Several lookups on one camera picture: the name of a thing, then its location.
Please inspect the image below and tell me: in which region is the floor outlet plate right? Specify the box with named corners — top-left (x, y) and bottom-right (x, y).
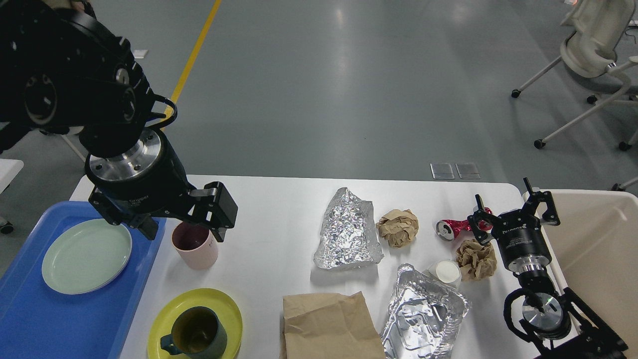
top-left (456, 162), bottom-right (481, 180)

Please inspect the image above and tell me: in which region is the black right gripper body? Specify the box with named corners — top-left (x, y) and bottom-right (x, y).
top-left (492, 210), bottom-right (552, 272)

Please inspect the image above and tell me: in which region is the brown paper bag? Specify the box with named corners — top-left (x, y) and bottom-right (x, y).
top-left (280, 292), bottom-right (385, 359)

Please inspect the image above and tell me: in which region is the crumpled brown paper wad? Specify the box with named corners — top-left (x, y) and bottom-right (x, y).
top-left (456, 239), bottom-right (497, 282)

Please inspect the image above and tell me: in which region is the white paper cup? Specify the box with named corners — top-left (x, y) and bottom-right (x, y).
top-left (428, 260), bottom-right (462, 289)

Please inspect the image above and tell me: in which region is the crushed red can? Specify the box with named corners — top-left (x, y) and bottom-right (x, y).
top-left (436, 207), bottom-right (493, 241)

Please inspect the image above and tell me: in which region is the yellow plate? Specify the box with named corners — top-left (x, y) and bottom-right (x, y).
top-left (147, 288), bottom-right (242, 359)

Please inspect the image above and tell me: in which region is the floor outlet plate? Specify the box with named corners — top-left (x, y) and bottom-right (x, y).
top-left (430, 162), bottom-right (455, 180)
top-left (456, 162), bottom-right (481, 180)

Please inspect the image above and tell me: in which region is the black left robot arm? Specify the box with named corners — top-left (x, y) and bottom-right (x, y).
top-left (0, 0), bottom-right (238, 242)

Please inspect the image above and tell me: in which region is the pale green plate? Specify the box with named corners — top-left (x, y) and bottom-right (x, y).
top-left (41, 219), bottom-right (133, 295)

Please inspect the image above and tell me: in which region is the white side table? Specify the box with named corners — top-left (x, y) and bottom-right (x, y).
top-left (0, 159), bottom-right (24, 234)

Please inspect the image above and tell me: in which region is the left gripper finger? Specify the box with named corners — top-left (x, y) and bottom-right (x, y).
top-left (131, 215), bottom-right (158, 240)
top-left (187, 181), bottom-right (238, 243)

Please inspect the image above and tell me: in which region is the white office chair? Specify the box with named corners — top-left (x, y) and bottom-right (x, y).
top-left (511, 0), bottom-right (637, 149)

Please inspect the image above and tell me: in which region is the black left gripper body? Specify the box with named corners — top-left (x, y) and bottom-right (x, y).
top-left (85, 128), bottom-right (198, 225)

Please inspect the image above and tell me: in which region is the crumpled brown paper ball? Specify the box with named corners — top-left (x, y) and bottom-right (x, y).
top-left (376, 209), bottom-right (419, 248)

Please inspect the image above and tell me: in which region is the aluminium foil tray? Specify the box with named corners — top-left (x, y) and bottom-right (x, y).
top-left (380, 263), bottom-right (471, 359)

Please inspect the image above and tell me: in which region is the beige plastic bin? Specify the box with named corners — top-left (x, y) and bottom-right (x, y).
top-left (544, 189), bottom-right (638, 359)

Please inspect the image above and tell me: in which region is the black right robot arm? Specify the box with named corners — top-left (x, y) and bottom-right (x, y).
top-left (467, 178), bottom-right (628, 359)

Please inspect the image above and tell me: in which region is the pink mug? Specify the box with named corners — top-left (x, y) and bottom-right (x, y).
top-left (171, 222), bottom-right (219, 270)

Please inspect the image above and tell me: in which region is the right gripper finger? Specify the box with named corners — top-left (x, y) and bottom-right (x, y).
top-left (467, 194), bottom-right (499, 245)
top-left (522, 178), bottom-right (561, 226)

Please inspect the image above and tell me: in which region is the dark teal mug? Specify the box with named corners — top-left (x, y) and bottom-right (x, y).
top-left (160, 306), bottom-right (228, 359)

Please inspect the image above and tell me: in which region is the floor outlet plate left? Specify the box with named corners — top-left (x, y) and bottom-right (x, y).
top-left (430, 162), bottom-right (455, 180)

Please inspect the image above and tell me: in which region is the crumpled aluminium foil sheet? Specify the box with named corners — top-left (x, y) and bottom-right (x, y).
top-left (313, 187), bottom-right (384, 271)

